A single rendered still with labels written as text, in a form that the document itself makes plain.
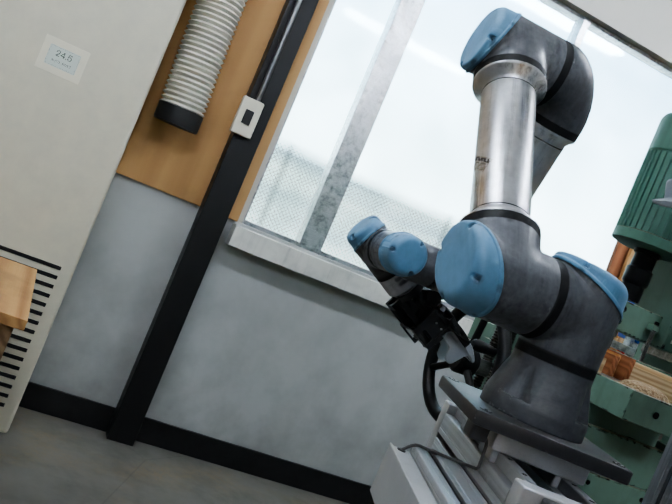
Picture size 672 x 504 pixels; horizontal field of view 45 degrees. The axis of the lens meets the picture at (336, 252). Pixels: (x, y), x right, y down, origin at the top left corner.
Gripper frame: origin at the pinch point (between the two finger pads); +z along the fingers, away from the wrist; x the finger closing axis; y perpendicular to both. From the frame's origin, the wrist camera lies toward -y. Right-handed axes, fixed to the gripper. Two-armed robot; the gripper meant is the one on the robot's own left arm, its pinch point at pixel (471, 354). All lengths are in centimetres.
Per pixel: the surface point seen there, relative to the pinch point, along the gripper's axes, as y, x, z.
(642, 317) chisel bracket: -39.3, -9.5, 27.1
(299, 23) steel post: -54, -132, -69
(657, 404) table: -19.1, 16.9, 25.9
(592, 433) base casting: -7.7, 8.9, 26.1
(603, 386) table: -15.0, 9.6, 19.7
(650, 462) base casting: -14.5, 7.6, 41.9
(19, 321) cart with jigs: 65, -39, -58
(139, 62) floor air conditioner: 0, -111, -89
